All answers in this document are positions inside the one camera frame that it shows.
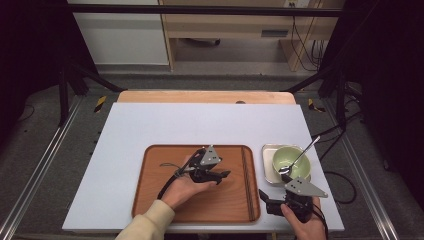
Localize aluminium floor rail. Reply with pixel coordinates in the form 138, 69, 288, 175
0, 95, 85, 240
324, 99, 402, 240

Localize black floor cable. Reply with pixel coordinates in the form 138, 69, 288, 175
311, 111, 365, 206

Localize hanging black cables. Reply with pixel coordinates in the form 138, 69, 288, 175
289, 15, 327, 73

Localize light wooden desk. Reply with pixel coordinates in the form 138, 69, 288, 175
159, 0, 346, 73

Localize white cabinet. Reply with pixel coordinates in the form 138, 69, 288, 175
68, 0, 170, 66

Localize person's right hand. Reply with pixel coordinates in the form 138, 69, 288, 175
280, 197, 328, 240

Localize black horizontal metal bar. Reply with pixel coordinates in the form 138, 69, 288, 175
68, 3, 344, 18

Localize black metal stand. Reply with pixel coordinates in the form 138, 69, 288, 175
283, 62, 348, 130
57, 56, 125, 128

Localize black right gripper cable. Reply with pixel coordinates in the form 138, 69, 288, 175
311, 202, 330, 240

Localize yellow and black tape piece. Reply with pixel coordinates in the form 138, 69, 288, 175
93, 95, 108, 114
306, 97, 326, 113

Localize pale green bowl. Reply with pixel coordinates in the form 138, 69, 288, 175
272, 145, 312, 181

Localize person's left hand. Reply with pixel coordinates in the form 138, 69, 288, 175
160, 175, 218, 211

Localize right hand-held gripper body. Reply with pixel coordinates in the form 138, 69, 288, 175
282, 177, 330, 224

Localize black curtain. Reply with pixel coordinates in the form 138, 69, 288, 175
0, 0, 99, 144
319, 0, 424, 204

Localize white wall socket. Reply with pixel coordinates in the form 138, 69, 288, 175
283, 0, 311, 9

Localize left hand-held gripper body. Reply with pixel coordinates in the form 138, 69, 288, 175
176, 144, 223, 181

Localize thin grey wire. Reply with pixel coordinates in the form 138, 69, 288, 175
158, 161, 183, 171

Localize light wooden table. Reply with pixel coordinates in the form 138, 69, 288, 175
116, 89, 297, 105

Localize brown wood-grain tray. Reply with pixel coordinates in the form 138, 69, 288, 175
131, 143, 262, 224

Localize steel spoon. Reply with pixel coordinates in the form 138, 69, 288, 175
278, 135, 322, 177

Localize white square container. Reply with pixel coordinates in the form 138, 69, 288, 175
261, 143, 313, 186

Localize dark object under desk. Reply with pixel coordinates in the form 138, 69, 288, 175
184, 37, 222, 47

